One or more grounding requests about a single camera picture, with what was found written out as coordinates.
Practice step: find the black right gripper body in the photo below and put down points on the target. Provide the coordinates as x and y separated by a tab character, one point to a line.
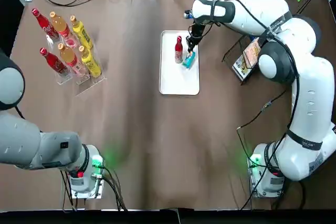
198	29

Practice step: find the orange tea bottle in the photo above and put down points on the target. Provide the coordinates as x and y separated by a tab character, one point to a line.
61	26
68	56

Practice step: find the small teal chips packet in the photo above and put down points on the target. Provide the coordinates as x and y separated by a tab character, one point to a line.
189	61

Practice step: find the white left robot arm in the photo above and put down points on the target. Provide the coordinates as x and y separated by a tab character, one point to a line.
39	145

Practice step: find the white rectangular tray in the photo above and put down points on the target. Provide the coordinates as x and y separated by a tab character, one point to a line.
178	82

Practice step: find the red cola bottle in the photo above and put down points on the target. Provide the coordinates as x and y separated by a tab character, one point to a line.
53	62
179	51
44	24

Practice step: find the clear acrylic bottle shelf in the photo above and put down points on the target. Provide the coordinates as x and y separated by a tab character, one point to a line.
88	86

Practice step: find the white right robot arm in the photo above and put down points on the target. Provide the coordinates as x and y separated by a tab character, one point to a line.
302	90

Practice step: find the yellow drink bottle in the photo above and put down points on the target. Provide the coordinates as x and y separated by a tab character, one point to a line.
90	62
81	32

